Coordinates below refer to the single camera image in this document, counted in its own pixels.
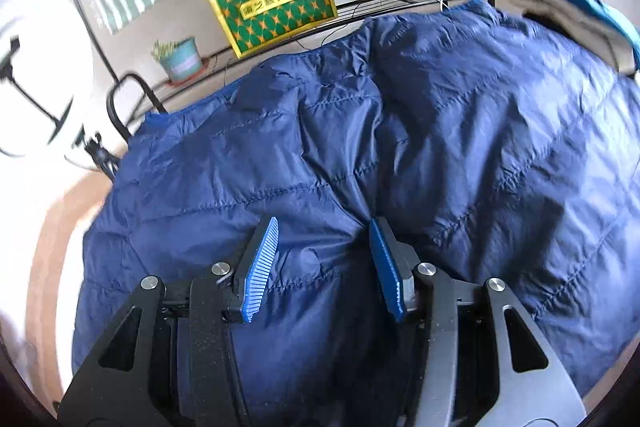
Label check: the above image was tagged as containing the navy quilted puffer jacket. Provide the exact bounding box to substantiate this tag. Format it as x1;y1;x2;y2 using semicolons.
72;0;640;427

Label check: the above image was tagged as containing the small potted plant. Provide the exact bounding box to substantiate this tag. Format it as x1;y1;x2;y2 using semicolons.
151;37;205;86

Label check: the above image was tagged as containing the black phone holder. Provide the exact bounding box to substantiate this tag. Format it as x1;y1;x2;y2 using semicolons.
0;36;76;148

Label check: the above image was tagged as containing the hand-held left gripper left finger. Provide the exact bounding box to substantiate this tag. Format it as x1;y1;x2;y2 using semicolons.
57;216;279;427

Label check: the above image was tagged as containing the black tripod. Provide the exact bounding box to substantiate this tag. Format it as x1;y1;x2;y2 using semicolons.
82;132;122;182

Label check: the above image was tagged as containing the white and blue jacket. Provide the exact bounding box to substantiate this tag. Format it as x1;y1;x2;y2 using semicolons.
505;0;640;78

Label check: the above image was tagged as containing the white ring light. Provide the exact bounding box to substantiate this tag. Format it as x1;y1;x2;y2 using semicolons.
0;0;98;168

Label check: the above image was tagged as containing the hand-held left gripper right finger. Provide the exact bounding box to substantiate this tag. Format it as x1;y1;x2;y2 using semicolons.
368;217;586;427

